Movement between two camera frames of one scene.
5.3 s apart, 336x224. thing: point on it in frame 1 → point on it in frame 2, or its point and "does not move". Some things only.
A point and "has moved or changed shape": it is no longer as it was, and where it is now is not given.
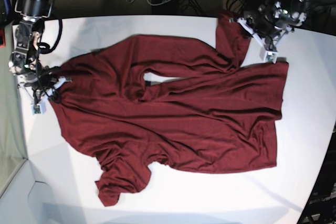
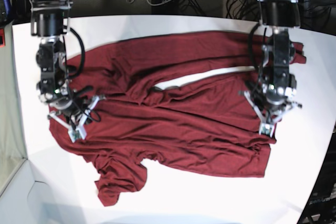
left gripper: [42, 82] → [71, 113]
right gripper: [260, 23] → [271, 109]
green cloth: [12, 151] does not move
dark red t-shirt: [181, 103] has moved or changed shape
